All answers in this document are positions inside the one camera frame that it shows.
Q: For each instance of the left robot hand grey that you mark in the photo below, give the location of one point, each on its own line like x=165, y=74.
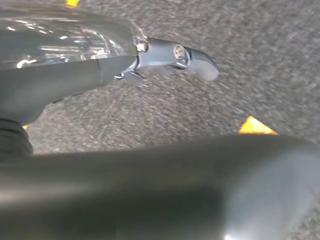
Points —
x=62, y=76

